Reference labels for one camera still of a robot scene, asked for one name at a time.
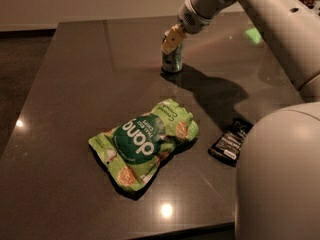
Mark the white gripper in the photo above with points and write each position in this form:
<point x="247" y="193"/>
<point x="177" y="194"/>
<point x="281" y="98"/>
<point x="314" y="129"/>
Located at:
<point x="191" y="21"/>

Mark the green 7up soda can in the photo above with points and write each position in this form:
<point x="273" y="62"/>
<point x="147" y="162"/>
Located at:
<point x="171" y="58"/>

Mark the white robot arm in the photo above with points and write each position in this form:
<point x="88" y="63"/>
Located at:
<point x="278" y="174"/>

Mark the green rice chip bag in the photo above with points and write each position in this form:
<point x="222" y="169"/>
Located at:
<point x="133" y="151"/>

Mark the black snack bar wrapper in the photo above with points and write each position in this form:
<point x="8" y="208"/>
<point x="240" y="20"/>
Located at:
<point x="228" y="147"/>

